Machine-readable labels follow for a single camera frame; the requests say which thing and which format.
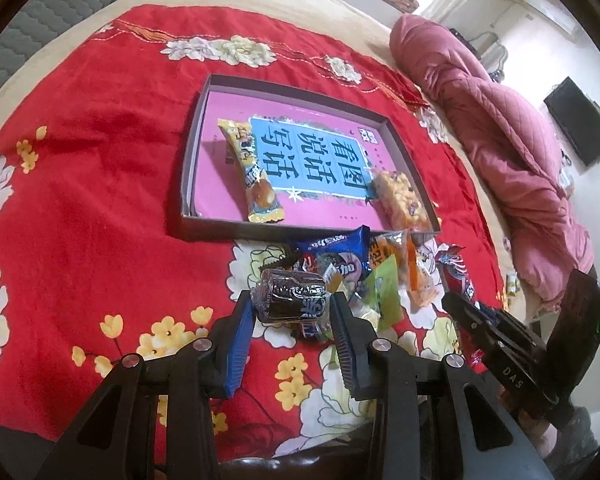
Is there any green snack packet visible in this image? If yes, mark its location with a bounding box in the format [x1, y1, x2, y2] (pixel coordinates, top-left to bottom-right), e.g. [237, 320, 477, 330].
[358, 256, 404, 332]

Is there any dark chocolate candy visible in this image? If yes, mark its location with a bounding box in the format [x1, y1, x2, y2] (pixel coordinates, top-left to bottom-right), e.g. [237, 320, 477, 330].
[251, 269, 330, 323]

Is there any red floral blanket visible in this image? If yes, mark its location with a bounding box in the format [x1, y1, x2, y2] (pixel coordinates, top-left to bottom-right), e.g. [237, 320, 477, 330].
[0, 6, 503, 440]

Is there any black television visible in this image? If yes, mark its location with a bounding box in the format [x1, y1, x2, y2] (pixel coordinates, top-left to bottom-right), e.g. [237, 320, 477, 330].
[544, 77, 600, 167]

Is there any blue cookie packet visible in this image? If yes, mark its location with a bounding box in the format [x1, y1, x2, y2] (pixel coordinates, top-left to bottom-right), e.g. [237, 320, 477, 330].
[292, 226, 372, 284]

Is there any pink quilted duvet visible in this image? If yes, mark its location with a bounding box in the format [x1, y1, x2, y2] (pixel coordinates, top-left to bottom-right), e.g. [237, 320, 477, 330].
[389, 14, 594, 308]

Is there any clear bag of rice crackers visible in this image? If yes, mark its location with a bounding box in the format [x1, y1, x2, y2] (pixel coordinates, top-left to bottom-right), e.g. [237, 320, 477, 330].
[373, 170, 430, 231]

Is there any white air conditioner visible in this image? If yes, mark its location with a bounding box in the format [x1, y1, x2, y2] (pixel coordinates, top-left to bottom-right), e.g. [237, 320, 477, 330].
[522, 0, 579, 36]

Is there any red white snack packet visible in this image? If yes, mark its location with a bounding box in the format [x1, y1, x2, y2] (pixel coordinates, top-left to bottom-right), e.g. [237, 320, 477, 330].
[434, 244, 476, 304]

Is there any orange clear snack bag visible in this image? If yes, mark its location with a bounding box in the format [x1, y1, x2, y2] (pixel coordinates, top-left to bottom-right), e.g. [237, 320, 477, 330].
[370, 231, 438, 311]

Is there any yellow long snack packet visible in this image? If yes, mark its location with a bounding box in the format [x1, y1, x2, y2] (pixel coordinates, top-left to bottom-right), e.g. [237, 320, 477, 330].
[216, 118, 285, 223]

